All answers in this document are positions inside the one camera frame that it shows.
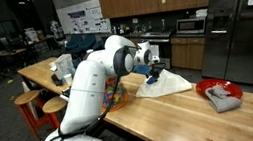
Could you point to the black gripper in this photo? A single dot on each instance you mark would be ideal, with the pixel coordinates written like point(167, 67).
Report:
point(155, 68)

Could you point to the clear bag of foam blocks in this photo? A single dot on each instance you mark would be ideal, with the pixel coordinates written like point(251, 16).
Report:
point(118, 97)

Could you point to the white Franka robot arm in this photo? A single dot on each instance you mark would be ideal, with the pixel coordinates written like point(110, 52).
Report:
point(86, 93)

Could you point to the white towel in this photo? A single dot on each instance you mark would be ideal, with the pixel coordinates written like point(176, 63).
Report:
point(165, 85)

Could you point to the stainless steel oven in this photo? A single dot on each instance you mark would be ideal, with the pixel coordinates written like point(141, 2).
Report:
point(161, 46)

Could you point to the wooden lower cabinet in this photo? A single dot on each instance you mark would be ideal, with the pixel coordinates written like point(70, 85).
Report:
point(188, 53)

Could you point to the silver microwave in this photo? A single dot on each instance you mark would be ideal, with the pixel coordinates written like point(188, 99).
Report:
point(190, 25)

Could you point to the red plate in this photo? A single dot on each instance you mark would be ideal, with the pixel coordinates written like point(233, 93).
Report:
point(226, 84)

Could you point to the grey cloth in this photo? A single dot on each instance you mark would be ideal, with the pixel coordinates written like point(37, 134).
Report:
point(223, 99)

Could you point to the green cabinet sticker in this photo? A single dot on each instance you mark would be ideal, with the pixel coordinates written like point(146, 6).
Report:
point(163, 0)

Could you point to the white stack on microwave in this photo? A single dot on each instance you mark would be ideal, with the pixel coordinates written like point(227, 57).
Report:
point(201, 12)

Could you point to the white paper cup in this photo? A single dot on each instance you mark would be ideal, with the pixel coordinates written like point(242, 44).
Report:
point(68, 79)

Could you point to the black box on white book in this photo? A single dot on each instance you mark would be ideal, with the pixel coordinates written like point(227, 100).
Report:
point(66, 92)

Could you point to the clear plastic container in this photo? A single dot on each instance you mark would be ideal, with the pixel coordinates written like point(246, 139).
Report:
point(64, 64)

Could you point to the red-legged wooden stool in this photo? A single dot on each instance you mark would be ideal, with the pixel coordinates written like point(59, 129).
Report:
point(54, 104)
point(26, 97)

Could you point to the white wall posters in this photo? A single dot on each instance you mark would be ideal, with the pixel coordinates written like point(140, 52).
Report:
point(85, 17)

